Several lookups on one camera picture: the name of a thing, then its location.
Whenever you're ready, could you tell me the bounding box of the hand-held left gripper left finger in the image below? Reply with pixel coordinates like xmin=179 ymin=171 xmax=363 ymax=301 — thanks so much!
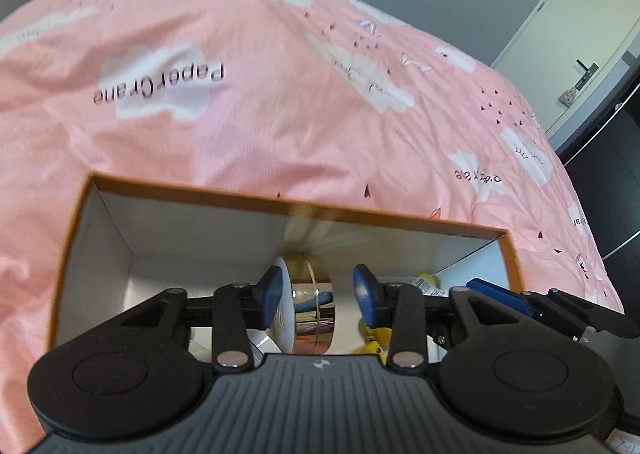
xmin=120 ymin=265 xmax=284 ymax=373

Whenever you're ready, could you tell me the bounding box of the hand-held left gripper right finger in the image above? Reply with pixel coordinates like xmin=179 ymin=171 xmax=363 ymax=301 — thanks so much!
xmin=352 ymin=263 xmax=502 ymax=371

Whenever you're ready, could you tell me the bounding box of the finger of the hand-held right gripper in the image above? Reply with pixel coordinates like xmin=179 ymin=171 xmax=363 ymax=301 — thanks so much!
xmin=466 ymin=278 xmax=627 ymax=341

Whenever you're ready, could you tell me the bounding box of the gold jar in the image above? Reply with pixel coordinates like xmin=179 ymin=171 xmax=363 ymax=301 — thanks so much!
xmin=272 ymin=253 xmax=336 ymax=356

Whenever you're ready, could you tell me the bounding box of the white round tin pink print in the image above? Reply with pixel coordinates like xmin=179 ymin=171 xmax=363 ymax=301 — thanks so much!
xmin=247 ymin=329 xmax=282 ymax=366

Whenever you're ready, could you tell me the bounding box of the orange cardboard box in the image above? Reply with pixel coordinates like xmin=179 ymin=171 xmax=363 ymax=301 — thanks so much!
xmin=47 ymin=173 xmax=527 ymax=356

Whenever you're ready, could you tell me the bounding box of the yellow toy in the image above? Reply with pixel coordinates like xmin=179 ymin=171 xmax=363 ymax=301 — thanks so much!
xmin=360 ymin=324 xmax=395 ymax=366

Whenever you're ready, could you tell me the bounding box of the pink printed blanket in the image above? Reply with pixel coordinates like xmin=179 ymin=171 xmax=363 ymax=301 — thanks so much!
xmin=0 ymin=0 xmax=627 ymax=435

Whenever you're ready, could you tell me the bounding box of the cream door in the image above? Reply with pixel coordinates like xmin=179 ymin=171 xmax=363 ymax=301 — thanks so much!
xmin=490 ymin=0 xmax=640 ymax=136

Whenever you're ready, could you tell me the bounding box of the dark door handle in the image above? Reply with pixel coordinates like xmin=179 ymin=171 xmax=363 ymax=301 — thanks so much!
xmin=555 ymin=59 xmax=602 ymax=108

